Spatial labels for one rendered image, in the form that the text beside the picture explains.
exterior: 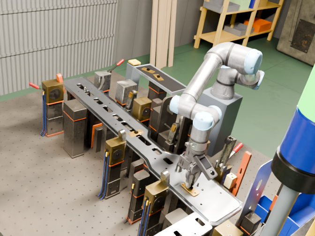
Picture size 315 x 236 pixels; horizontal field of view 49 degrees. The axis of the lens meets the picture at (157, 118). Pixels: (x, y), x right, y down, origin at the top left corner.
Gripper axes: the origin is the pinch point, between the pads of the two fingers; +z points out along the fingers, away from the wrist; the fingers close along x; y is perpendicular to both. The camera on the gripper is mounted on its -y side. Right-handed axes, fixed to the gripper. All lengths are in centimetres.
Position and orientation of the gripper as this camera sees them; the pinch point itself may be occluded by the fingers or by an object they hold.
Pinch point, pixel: (191, 186)
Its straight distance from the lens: 156.4
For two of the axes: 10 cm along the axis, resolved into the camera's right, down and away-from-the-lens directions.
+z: -1.4, 8.5, 5.1
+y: -6.4, -4.7, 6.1
